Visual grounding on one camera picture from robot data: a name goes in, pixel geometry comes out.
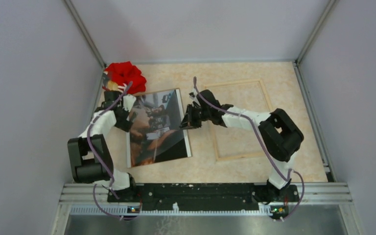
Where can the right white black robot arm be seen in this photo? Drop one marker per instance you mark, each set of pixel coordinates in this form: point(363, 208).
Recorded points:
point(278, 135)

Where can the wooden picture frame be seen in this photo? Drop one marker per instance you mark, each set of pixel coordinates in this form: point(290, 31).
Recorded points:
point(251, 99)

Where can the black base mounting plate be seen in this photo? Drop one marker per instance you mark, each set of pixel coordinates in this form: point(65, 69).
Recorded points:
point(208, 196)

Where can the red cloth toy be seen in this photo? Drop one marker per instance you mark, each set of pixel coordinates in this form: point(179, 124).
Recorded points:
point(118, 75)

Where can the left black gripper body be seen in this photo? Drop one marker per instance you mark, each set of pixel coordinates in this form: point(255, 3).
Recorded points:
point(122, 123)

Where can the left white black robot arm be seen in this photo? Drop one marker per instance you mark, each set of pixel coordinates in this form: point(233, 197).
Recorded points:
point(89, 155)

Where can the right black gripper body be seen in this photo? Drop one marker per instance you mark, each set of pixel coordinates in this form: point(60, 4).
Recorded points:
point(200, 115)

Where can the aluminium front rail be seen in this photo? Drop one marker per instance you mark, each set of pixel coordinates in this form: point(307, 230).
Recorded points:
point(92, 200)

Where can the large glossy photo print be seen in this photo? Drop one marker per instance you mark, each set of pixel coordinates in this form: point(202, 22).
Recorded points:
point(155, 135)

